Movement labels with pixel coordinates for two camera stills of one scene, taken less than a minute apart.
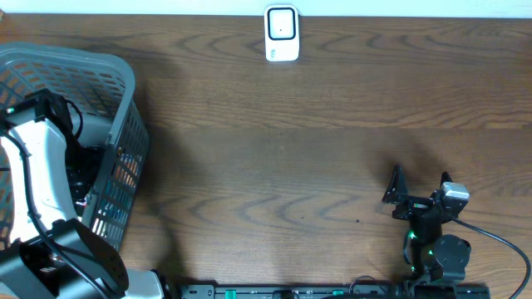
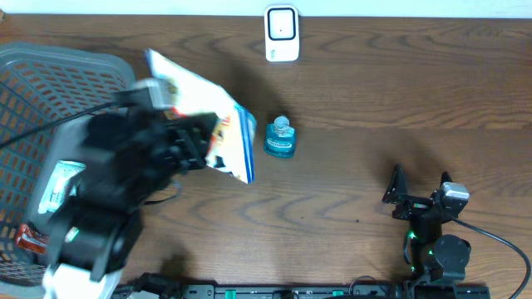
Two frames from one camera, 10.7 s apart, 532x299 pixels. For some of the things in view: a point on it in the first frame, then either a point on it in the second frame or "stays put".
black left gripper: x=94 y=154 to x=184 y=144
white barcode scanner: x=282 y=32 stays put
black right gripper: x=414 y=205 stays put
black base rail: x=375 y=291 stays put
